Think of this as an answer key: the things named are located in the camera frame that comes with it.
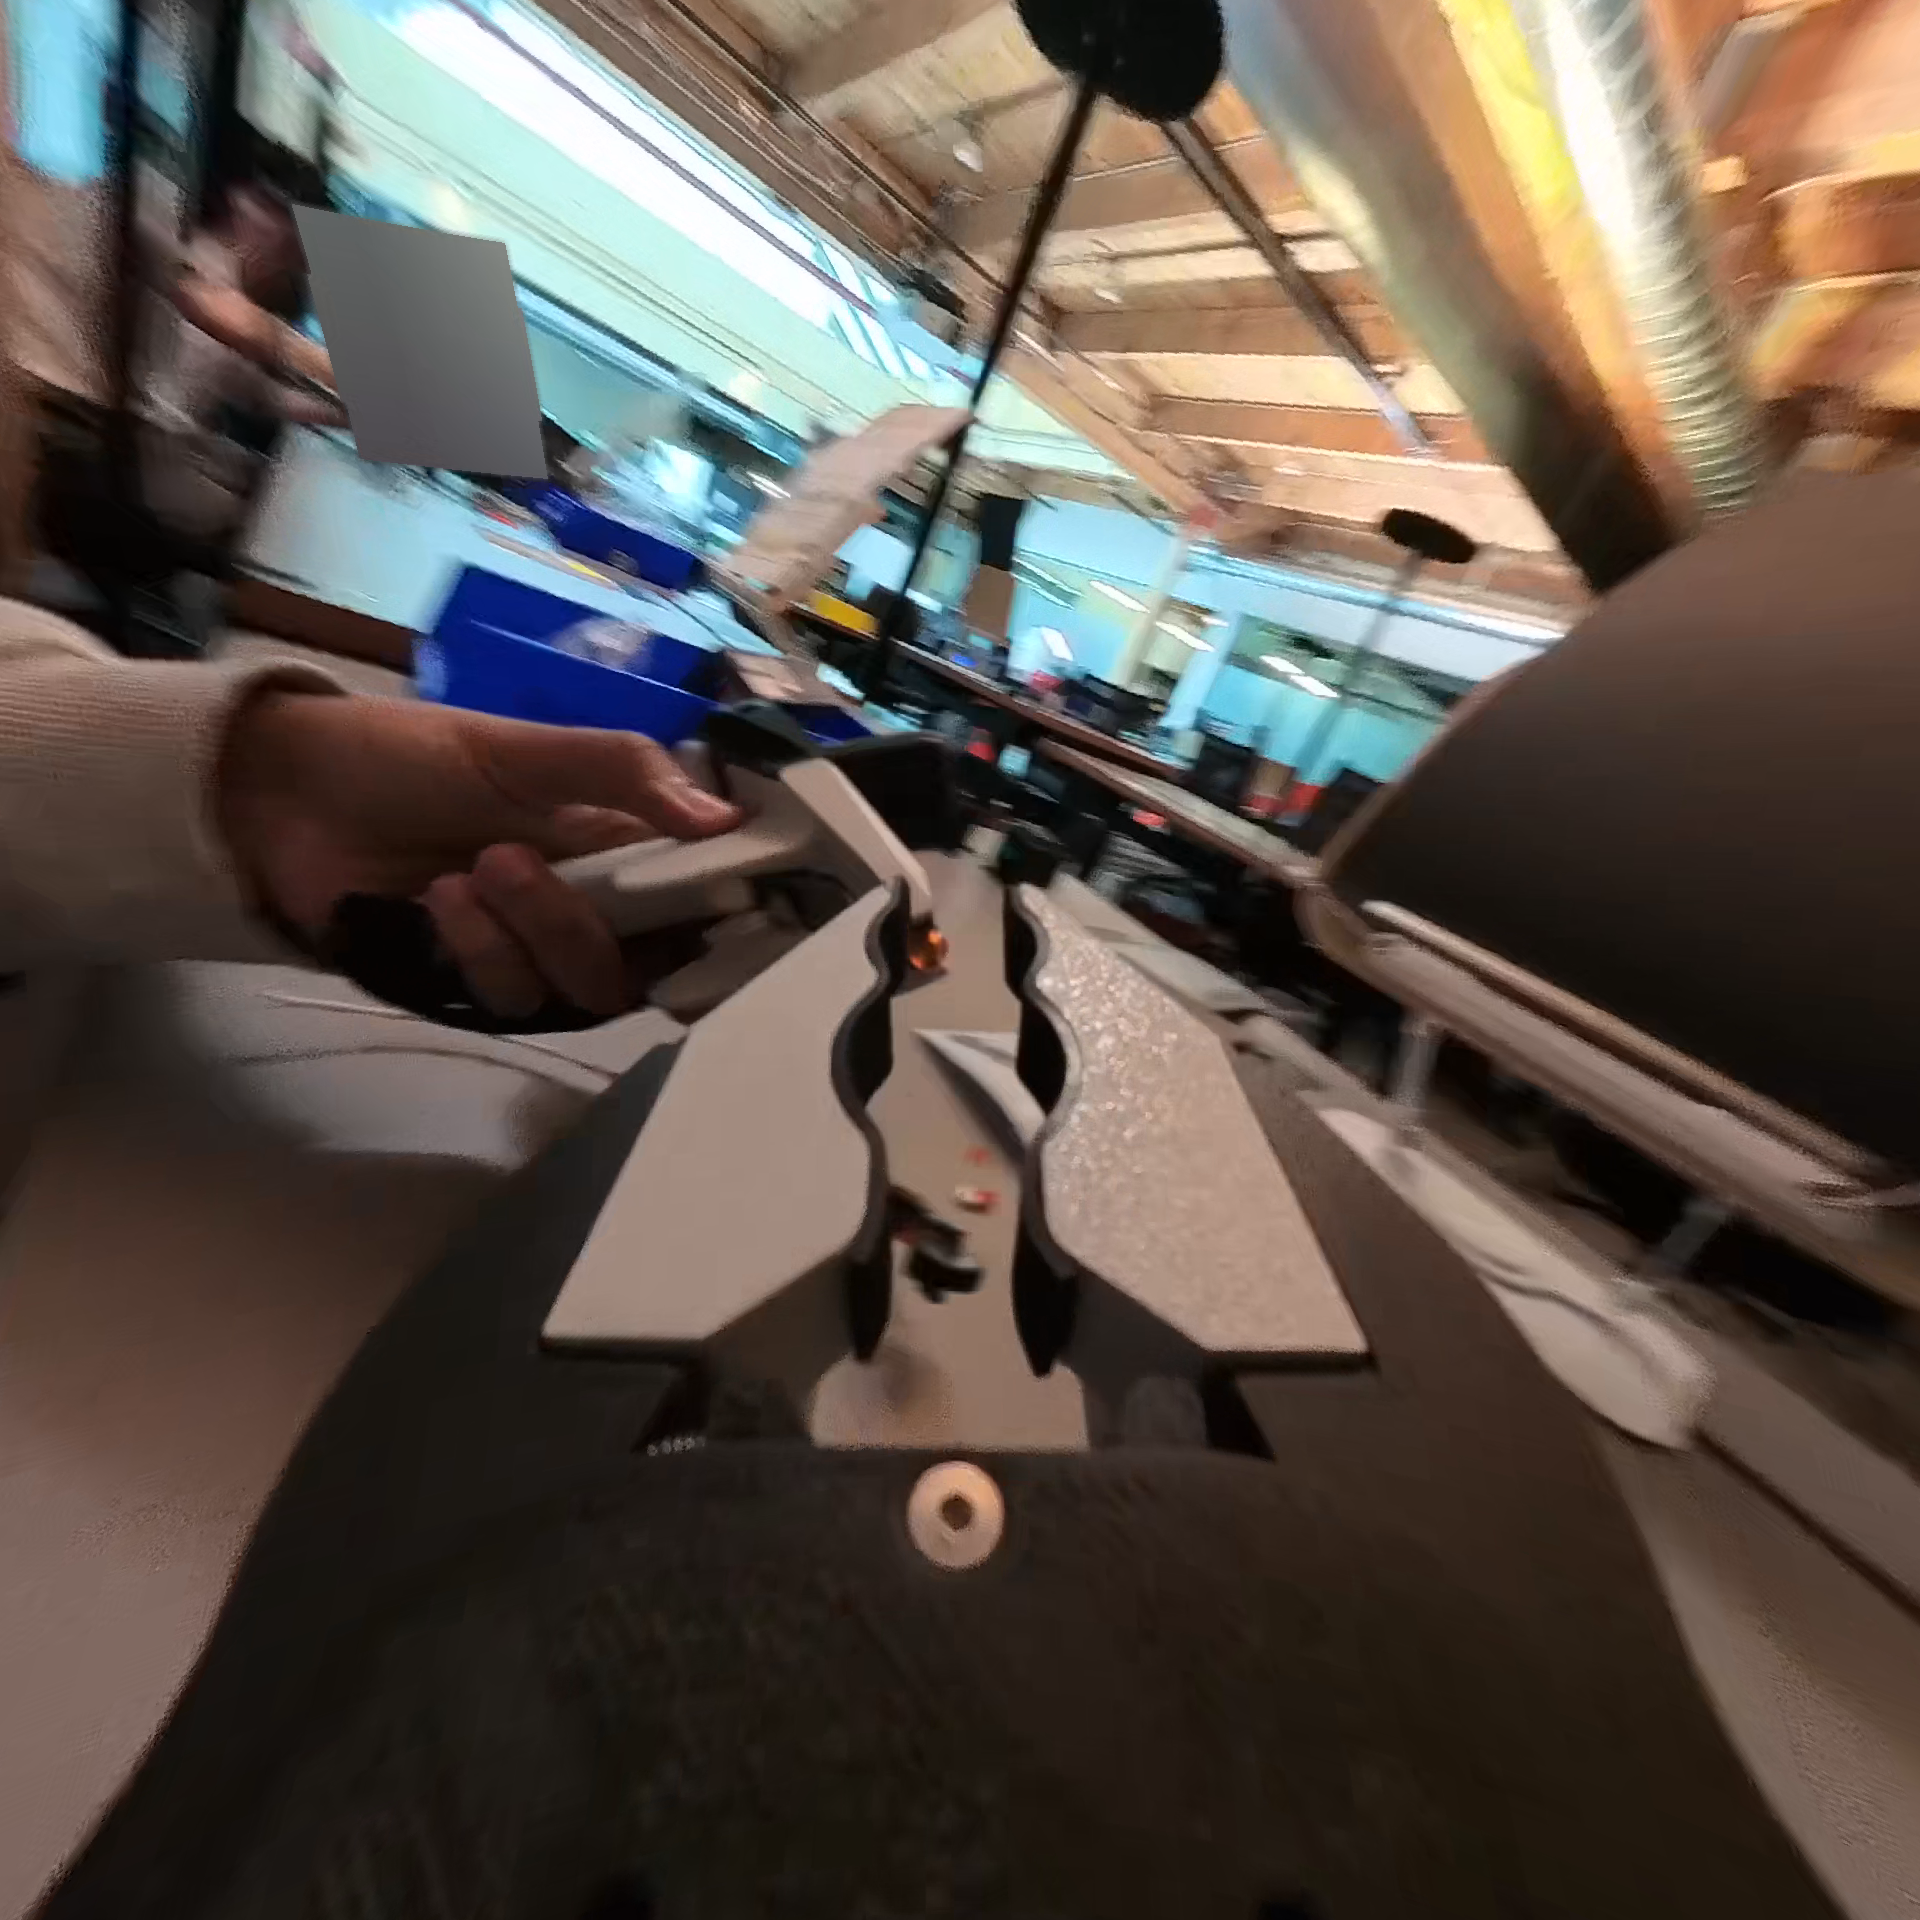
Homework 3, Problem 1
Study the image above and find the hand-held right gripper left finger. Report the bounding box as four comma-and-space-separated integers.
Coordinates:
539, 883, 915, 1366

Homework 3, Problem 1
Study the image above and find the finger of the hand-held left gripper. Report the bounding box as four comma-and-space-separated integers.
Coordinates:
779, 757, 946, 975

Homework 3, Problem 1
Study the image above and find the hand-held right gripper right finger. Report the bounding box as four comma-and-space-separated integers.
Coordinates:
999, 883, 1371, 1375

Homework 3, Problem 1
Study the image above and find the person's left forearm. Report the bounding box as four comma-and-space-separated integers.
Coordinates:
0, 597, 355, 974

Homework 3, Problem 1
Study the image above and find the small black lego piece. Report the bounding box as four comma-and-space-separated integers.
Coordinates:
892, 1188, 988, 1303

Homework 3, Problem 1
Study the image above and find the lego instruction booklet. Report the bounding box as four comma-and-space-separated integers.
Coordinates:
911, 1026, 1055, 1150

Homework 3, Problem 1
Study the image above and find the person's left hand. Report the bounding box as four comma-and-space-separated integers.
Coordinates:
221, 695, 747, 1021

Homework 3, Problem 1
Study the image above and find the black pole stand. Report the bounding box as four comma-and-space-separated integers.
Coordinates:
866, 0, 1230, 723

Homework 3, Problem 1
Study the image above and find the silver ventilation duct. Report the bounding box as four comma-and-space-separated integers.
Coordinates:
1523, 0, 1778, 519

